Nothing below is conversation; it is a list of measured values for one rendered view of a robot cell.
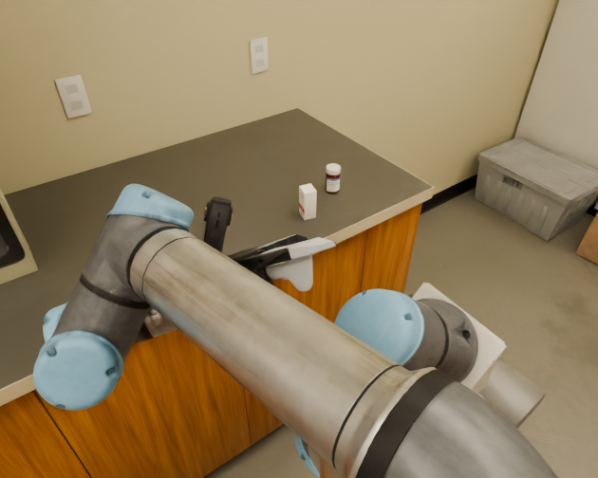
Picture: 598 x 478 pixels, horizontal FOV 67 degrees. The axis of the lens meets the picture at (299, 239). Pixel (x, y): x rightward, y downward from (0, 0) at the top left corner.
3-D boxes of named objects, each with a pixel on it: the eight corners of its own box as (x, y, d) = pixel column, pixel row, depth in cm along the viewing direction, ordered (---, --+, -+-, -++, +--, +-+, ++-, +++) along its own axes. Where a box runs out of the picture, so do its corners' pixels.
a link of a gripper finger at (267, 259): (302, 255, 57) (244, 268, 61) (297, 242, 57) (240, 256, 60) (287, 265, 53) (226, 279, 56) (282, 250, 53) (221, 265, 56)
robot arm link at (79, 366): (64, 290, 40) (88, 265, 51) (10, 404, 40) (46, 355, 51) (150, 322, 42) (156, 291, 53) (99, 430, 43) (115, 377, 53)
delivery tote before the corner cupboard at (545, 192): (464, 197, 297) (477, 152, 276) (505, 178, 315) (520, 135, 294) (548, 247, 258) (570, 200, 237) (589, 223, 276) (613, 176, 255)
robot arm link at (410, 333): (460, 321, 66) (424, 306, 56) (420, 403, 67) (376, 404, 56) (394, 286, 74) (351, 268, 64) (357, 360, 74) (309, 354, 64)
